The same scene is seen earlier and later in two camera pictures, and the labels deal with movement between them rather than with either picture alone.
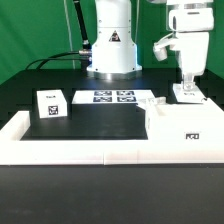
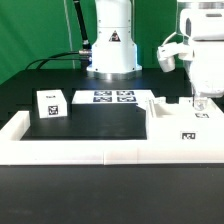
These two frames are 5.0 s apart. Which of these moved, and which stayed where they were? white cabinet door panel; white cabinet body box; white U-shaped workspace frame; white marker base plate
Moved: white cabinet door panel
Stayed: white marker base plate; white cabinet body box; white U-shaped workspace frame
